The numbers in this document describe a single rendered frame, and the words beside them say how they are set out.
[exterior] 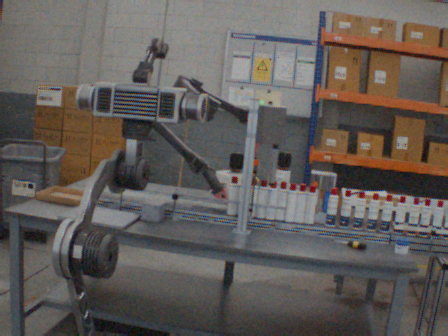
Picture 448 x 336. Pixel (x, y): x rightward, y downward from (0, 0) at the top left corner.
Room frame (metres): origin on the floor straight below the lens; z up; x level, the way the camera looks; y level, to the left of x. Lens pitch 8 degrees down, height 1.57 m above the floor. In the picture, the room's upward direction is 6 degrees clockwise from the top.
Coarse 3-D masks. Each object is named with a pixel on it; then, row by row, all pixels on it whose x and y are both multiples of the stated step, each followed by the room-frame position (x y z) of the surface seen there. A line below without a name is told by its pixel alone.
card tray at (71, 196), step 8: (40, 192) 3.20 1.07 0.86; (48, 192) 3.30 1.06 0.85; (56, 192) 3.38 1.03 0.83; (64, 192) 3.39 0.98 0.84; (72, 192) 3.38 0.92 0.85; (80, 192) 3.37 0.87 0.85; (48, 200) 3.13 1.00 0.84; (56, 200) 3.12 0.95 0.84; (64, 200) 3.11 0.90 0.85; (72, 200) 3.11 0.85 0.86; (80, 200) 3.10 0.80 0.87
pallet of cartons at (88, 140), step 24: (48, 96) 6.35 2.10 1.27; (72, 96) 6.33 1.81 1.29; (48, 120) 6.35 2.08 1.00; (72, 120) 6.33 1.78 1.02; (96, 120) 6.32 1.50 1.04; (120, 120) 6.30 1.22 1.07; (48, 144) 6.35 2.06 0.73; (72, 144) 6.33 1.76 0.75; (96, 144) 6.31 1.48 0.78; (120, 144) 6.30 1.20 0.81; (72, 168) 6.33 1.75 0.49
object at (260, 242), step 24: (144, 192) 3.70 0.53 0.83; (192, 192) 3.87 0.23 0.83; (24, 216) 2.80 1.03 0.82; (48, 216) 2.81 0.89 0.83; (336, 216) 3.53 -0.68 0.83; (168, 240) 2.68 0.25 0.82; (192, 240) 2.69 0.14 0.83; (216, 240) 2.73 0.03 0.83; (240, 240) 2.77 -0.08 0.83; (264, 240) 2.81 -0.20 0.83; (288, 240) 2.85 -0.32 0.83; (312, 240) 2.89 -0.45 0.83; (360, 264) 2.54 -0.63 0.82; (384, 264) 2.54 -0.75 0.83; (408, 264) 2.56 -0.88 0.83
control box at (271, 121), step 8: (264, 112) 2.91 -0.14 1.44; (272, 112) 2.95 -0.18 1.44; (280, 112) 2.99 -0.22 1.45; (264, 120) 2.91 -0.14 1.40; (272, 120) 2.95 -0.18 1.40; (280, 120) 3.00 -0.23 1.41; (256, 128) 2.93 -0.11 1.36; (264, 128) 2.91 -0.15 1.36; (272, 128) 2.95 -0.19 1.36; (280, 128) 3.00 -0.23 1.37; (256, 136) 2.93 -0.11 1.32; (264, 136) 2.92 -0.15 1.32; (272, 136) 2.96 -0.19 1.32; (280, 136) 3.00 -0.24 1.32; (264, 144) 2.93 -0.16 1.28
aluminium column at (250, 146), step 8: (256, 104) 2.93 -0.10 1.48; (248, 120) 2.93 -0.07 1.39; (256, 120) 2.92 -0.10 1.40; (248, 128) 2.93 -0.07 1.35; (248, 144) 2.93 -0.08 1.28; (248, 152) 2.94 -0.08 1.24; (248, 160) 2.94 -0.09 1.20; (248, 168) 2.94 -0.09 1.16; (248, 176) 2.93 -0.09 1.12; (248, 184) 2.93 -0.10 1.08; (248, 192) 2.93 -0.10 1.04; (240, 200) 2.93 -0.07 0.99; (248, 200) 2.93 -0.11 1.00; (240, 208) 2.93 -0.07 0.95; (248, 208) 2.93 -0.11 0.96; (240, 216) 2.93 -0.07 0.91; (240, 224) 2.93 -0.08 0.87
